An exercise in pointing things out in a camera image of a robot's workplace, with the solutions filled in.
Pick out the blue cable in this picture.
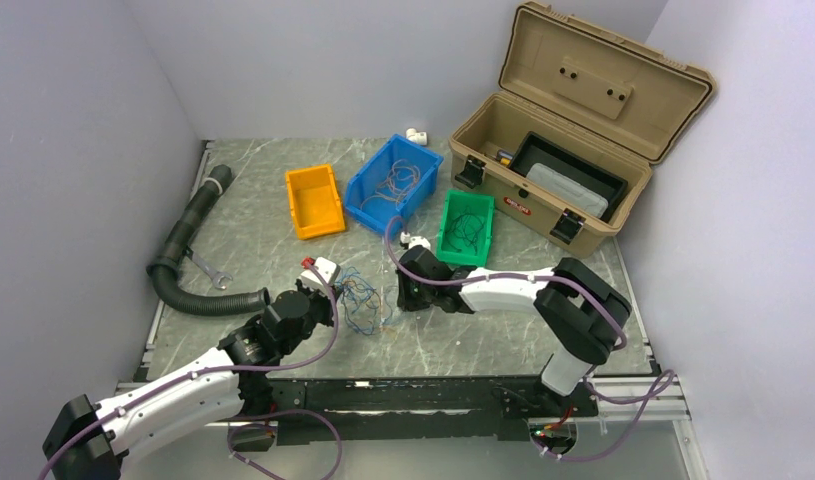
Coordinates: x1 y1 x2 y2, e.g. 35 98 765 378
337 266 402 338

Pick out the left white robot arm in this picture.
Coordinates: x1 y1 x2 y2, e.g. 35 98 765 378
38 271 341 479

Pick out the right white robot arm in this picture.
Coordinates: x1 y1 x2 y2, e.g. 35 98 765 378
395 246 632 415

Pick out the green plastic bin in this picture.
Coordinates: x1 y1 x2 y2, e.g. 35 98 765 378
436 189 495 267

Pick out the orange plastic bin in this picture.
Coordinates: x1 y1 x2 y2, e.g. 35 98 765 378
285 164 346 240

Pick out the silver wrench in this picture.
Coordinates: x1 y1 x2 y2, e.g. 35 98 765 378
184 246 233 291

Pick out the blue plastic bin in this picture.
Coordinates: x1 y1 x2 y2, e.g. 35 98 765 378
344 134 444 235

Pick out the white plastic fitting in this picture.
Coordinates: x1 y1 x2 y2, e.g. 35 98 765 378
405 128 428 146

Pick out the yellow blue battery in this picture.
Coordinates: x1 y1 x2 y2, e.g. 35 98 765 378
496 150 513 166

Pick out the grey plastic case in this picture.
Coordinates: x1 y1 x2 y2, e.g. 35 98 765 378
525 164 608 217

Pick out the black toolbox tray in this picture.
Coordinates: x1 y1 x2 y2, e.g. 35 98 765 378
509 131 628 222

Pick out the tan plastic toolbox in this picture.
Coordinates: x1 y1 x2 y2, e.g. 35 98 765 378
449 1 716 258

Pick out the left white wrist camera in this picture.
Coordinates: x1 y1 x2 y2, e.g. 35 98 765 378
300 257 341 289

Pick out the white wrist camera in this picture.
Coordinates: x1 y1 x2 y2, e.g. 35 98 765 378
300 257 341 289
399 231 432 250

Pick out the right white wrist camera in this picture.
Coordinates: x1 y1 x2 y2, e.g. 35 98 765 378
399 231 432 250

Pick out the black corrugated hose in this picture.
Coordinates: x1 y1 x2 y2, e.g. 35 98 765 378
145 164 272 317

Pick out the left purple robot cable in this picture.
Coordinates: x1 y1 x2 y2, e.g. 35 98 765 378
35 261 345 480

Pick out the aluminium frame rail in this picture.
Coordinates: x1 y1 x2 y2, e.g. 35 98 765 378
88 139 710 480

